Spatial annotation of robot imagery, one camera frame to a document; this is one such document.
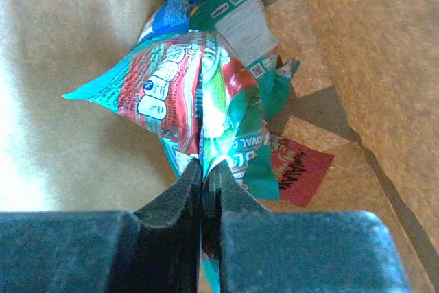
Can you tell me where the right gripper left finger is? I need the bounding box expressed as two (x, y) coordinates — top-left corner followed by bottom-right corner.
(1, 159), (202, 292)

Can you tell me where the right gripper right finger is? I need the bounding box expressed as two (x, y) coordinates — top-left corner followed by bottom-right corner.
(209, 162), (412, 292)

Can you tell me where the red snack packet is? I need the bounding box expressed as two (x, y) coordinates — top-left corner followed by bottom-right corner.
(270, 134), (335, 207)

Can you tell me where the green red snack bag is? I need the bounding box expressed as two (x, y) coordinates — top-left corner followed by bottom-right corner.
(62, 30), (281, 293)

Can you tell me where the brown paper bag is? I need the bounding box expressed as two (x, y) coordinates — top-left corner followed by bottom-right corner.
(1, 0), (438, 292)

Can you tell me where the small light blue packet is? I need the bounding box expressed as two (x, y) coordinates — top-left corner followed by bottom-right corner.
(137, 0), (206, 43)

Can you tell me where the teal white snack bag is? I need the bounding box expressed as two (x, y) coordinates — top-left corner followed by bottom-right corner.
(189, 0), (300, 121)

